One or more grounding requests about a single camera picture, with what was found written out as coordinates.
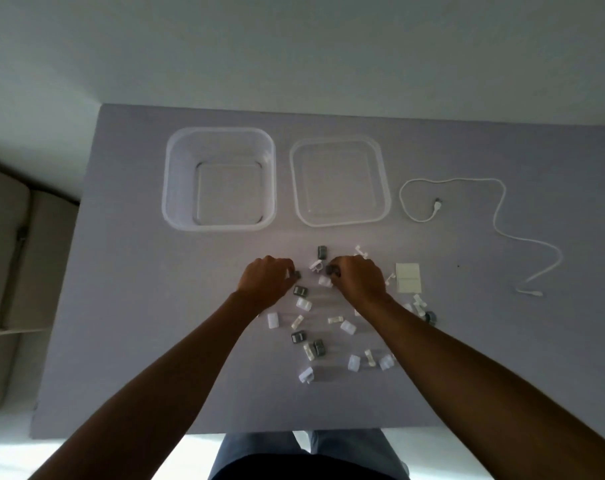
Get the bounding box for person's left hand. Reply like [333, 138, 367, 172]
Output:
[237, 255, 299, 313]

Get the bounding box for person's right hand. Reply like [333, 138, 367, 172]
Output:
[327, 256, 391, 314]

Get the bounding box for person's right forearm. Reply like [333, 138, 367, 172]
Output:
[355, 295, 605, 480]

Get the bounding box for person's left forearm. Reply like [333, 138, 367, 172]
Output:
[29, 291, 263, 480]

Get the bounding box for scattered grey plastic clips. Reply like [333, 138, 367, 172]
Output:
[291, 246, 437, 359]

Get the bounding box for scattered white plastic clips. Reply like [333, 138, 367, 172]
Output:
[266, 245, 428, 385]

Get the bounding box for pale adhesive pad sheet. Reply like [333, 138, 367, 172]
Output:
[395, 263, 422, 294]

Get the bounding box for shallow clear plastic lid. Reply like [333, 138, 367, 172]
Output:
[289, 136, 392, 228]

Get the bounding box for deep clear plastic container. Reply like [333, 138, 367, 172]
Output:
[162, 126, 278, 232]

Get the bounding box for blue-grey trousers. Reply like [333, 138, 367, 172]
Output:
[208, 429, 411, 480]

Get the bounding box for dark shirt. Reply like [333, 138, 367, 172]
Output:
[215, 452, 399, 480]

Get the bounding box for white charging cable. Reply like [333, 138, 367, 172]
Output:
[398, 177, 564, 298]

